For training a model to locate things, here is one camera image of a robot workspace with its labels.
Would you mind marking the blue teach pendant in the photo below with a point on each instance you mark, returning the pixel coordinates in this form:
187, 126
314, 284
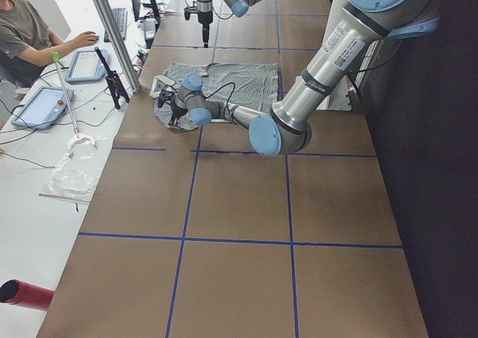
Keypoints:
42, 110
85, 67

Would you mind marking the black tripod stand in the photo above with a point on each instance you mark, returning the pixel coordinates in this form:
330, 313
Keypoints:
115, 85

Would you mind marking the green handled reacher grabber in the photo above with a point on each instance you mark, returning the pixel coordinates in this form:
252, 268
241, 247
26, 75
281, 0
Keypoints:
56, 61

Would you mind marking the white hanger hook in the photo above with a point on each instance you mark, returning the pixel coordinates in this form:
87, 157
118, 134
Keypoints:
80, 139

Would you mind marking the clear plastic bag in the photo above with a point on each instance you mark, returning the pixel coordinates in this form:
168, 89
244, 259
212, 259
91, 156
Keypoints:
75, 178

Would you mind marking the red cylinder tube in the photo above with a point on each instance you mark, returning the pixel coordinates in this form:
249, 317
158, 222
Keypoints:
23, 294

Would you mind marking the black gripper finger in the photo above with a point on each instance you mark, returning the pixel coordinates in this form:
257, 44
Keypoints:
174, 121
205, 42

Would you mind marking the near blue teach pendant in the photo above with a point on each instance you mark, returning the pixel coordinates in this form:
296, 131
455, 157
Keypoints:
42, 110

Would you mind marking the black keyboard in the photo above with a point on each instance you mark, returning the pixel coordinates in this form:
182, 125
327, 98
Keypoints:
120, 15

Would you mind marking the seated person grey t-shirt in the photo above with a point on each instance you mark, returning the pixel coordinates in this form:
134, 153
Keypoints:
27, 42

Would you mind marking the white camera mast post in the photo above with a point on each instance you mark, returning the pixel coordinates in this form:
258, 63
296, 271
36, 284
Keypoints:
339, 99

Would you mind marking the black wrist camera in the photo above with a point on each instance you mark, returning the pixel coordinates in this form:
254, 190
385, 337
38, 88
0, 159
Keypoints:
166, 97
189, 11

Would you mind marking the navy white striped polo shirt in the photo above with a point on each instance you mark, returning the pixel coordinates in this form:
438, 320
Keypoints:
252, 85

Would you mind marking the far blue teach pendant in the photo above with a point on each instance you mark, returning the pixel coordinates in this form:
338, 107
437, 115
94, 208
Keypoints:
85, 67

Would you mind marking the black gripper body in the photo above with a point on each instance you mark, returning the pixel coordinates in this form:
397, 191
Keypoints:
177, 111
205, 20

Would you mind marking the aluminium frame post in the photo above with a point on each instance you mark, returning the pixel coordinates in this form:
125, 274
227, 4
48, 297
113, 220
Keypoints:
104, 11

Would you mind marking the brown paper table cover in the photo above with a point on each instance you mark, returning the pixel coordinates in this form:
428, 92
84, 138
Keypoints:
192, 234

